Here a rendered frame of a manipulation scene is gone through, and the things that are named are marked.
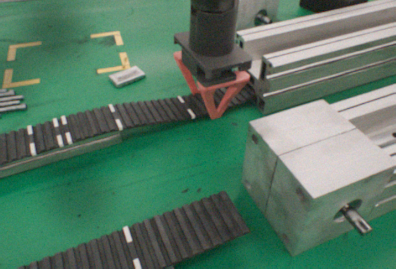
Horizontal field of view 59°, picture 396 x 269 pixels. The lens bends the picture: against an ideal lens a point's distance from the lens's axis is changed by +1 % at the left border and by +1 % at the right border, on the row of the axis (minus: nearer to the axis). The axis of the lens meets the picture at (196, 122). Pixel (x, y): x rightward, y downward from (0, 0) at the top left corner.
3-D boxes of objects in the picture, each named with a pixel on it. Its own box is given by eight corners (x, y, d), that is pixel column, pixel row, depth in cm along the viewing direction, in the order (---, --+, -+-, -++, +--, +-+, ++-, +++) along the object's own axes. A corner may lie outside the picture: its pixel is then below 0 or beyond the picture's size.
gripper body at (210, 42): (213, 38, 50) (217, -15, 45) (252, 72, 43) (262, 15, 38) (172, 46, 48) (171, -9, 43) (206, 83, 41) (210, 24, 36)
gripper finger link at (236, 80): (219, 94, 53) (224, 38, 47) (244, 120, 48) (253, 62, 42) (179, 104, 51) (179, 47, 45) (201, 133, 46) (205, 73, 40)
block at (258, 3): (244, 57, 61) (249, 4, 55) (204, 32, 68) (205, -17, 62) (283, 40, 66) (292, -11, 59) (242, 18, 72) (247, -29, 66)
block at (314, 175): (307, 280, 32) (335, 223, 25) (240, 182, 40) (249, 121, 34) (382, 243, 35) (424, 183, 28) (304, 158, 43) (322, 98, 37)
